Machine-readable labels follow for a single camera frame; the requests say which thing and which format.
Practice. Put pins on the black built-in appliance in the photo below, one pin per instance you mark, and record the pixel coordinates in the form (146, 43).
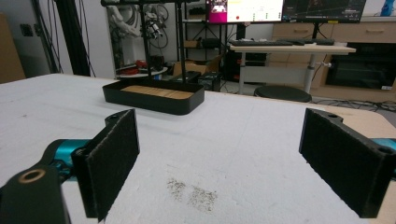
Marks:
(364, 65)

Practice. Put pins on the black keyboard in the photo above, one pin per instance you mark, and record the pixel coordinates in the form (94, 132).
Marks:
(258, 43)
(311, 41)

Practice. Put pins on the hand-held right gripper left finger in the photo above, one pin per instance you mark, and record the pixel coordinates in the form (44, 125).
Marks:
(109, 161)

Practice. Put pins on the scattered brown crumbs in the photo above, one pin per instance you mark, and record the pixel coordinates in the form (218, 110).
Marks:
(199, 197)

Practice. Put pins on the black round stool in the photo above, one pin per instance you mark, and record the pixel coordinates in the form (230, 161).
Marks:
(281, 92)

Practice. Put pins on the cardboard box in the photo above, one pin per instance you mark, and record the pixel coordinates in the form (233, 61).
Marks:
(196, 67)

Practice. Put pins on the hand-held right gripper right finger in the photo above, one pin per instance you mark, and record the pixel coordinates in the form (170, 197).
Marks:
(342, 161)

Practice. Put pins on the black equipment box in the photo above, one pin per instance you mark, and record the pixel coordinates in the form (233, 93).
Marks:
(210, 80)

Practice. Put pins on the black metal stand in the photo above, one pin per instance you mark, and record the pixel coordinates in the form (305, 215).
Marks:
(181, 40)

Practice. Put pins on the brown wooden board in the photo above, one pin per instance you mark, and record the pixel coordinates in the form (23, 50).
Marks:
(9, 56)

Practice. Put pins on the monitor with dark screen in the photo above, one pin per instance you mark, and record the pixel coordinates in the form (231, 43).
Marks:
(323, 9)

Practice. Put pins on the black tray with wooden bottom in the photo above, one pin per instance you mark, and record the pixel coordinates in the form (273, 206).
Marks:
(155, 101)

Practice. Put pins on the wooden cabinet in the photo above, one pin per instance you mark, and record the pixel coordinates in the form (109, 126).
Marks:
(355, 32)

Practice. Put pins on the white round table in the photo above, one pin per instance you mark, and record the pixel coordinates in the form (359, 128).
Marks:
(140, 74)

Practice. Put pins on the white foam table cover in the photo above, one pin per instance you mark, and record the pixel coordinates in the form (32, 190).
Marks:
(224, 143)

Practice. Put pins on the light wooden desk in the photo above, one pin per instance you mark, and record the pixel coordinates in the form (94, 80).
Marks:
(292, 49)

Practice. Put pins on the monitor with white screen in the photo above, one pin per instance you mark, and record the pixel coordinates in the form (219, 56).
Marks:
(252, 11)

